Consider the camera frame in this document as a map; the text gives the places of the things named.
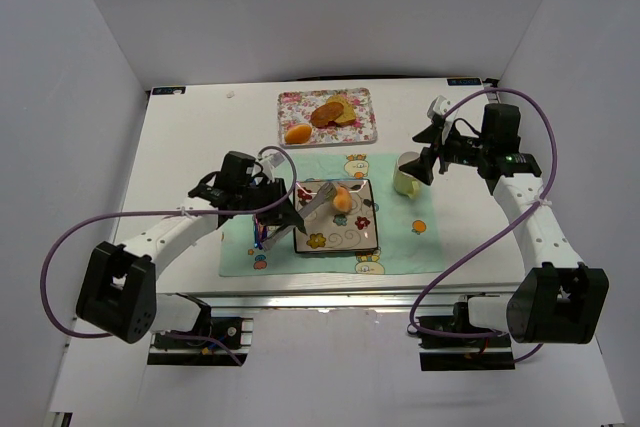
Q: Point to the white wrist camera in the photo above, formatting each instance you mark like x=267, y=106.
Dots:
x=268, y=164
x=438, y=107

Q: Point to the brown round pastry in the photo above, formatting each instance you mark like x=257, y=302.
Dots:
x=323, y=115

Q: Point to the floral rectangular tray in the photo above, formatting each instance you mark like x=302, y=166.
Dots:
x=295, y=107

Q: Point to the pale yellow mug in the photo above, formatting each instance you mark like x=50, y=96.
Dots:
x=403, y=183

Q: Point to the black label sticker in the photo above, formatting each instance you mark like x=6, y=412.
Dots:
x=464, y=81
x=168, y=90

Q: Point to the square floral plate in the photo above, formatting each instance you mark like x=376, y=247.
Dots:
x=329, y=231

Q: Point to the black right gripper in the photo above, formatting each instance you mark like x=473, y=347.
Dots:
x=436, y=148

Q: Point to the aluminium table frame rail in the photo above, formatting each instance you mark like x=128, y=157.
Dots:
x=330, y=303

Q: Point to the iridescent purple spoon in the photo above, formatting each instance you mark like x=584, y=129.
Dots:
x=265, y=233

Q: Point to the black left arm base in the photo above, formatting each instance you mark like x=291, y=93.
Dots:
x=226, y=343

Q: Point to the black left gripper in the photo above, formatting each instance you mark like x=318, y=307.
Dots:
x=273, y=202

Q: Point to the iridescent purple knife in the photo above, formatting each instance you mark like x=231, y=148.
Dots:
x=257, y=232

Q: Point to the black label sticker right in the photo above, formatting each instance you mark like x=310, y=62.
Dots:
x=464, y=81

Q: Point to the light green cartoon placemat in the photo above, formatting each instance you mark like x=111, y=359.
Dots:
x=407, y=230

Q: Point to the yellow bread slice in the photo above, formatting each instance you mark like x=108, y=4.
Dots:
x=348, y=116

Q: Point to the metal tongs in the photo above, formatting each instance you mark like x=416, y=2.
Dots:
x=324, y=195

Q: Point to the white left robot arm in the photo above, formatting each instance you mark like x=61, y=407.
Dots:
x=118, y=294

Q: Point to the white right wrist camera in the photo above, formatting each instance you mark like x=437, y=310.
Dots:
x=438, y=107

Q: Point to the round orange bread roll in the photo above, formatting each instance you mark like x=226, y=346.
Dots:
x=342, y=200

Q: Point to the black label sticker left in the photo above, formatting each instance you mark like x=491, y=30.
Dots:
x=168, y=90

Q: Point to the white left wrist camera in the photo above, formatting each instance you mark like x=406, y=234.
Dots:
x=268, y=164

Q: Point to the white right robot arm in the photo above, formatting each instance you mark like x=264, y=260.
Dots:
x=560, y=299

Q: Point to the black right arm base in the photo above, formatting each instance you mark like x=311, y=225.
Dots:
x=453, y=354

